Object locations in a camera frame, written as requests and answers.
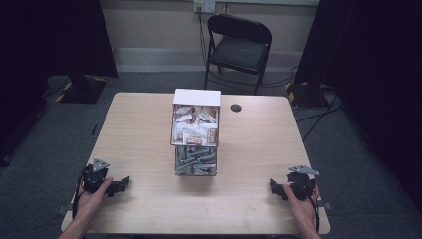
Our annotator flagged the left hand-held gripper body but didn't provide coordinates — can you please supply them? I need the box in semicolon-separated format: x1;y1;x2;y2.
81;157;111;195

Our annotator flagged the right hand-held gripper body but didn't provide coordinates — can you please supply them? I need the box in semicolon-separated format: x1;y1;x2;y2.
286;164;321;202

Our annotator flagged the person's right hand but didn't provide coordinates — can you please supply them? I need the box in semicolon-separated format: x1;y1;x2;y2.
282;183;322;230

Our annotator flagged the person's left hand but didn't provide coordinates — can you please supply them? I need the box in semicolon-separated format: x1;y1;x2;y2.
74;176;115;223

